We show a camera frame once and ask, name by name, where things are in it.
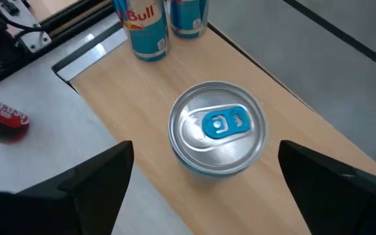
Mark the blue silver Red Bull can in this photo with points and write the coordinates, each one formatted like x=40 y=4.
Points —
x=145 y=36
x=207 y=150
x=188 y=19

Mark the wooden shelf with black legs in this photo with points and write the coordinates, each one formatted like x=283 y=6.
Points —
x=135 y=107

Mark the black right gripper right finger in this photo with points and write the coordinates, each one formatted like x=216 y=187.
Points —
x=335 y=202

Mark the red Coca-Cola can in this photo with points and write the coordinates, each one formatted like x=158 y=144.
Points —
x=2 y=114

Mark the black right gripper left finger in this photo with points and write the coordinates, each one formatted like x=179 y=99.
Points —
x=73 y=209

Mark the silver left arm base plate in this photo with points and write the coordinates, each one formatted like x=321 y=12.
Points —
x=33 y=36

